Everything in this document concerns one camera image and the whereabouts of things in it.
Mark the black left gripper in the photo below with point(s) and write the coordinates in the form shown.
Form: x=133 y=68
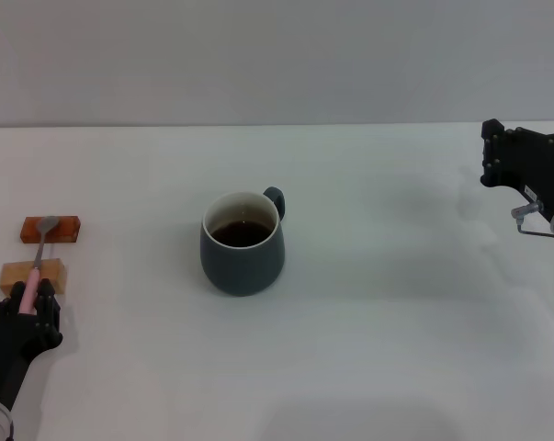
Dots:
x=5 y=349

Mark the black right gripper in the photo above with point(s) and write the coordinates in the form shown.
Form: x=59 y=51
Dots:
x=531 y=161

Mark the grey ceramic cup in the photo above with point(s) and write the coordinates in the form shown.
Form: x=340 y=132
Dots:
x=242 y=271

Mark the light wooden block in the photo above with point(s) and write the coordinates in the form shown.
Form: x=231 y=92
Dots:
x=53 y=271

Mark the reddish brown wooden block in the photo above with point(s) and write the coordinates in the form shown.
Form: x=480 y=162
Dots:
x=67 y=229

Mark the dark coffee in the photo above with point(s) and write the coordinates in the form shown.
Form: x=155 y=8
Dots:
x=242 y=234

